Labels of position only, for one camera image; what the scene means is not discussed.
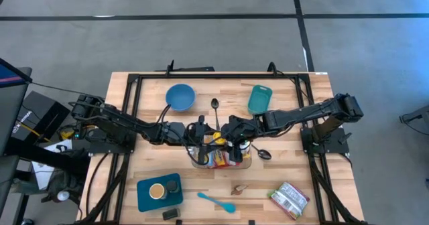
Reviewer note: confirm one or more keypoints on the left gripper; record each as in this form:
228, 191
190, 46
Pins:
201, 134

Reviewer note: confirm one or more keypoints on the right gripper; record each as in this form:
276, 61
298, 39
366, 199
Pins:
246, 128

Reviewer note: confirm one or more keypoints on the blue ramen packet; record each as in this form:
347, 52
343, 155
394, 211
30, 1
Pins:
210, 159

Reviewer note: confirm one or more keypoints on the yellow chicken ramen packet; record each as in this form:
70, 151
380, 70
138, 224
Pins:
247, 155

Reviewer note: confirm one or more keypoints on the red Maruchan ramen packet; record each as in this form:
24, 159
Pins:
229, 160
219, 158

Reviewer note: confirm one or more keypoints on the black-lid spice jar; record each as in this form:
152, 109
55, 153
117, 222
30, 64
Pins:
172, 185

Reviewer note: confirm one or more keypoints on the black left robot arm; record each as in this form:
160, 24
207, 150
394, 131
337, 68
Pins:
134, 123

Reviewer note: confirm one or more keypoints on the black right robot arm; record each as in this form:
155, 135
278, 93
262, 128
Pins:
301, 112

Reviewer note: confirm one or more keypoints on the clear plastic bin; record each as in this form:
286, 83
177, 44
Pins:
196, 163

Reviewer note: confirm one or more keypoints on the teal plastic basket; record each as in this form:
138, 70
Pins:
259, 99

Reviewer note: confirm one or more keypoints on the silver metal spoon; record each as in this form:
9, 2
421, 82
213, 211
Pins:
264, 154
215, 103

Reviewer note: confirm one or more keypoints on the blue bowl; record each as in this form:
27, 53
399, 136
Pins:
180, 97

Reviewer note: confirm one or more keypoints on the Trader Joe's taco seasoning packet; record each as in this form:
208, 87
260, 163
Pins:
238, 189

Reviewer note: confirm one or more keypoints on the teal flat lid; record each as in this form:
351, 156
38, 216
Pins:
228, 206

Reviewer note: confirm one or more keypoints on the silver green snack packet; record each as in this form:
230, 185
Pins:
288, 200

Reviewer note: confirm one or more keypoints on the small black box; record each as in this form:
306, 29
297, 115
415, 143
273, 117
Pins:
171, 214

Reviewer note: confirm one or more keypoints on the teal rectangular tray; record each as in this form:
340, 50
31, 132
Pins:
147, 201

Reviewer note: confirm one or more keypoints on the dark green backpack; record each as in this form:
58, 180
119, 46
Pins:
67, 185

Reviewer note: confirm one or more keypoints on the white round cap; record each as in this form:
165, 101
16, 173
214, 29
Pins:
63, 195

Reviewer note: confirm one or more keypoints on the white paper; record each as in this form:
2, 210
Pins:
42, 176

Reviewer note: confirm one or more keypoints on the black computer case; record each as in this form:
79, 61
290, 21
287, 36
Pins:
37, 108

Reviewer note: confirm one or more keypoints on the computer monitor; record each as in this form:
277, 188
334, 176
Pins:
10, 74

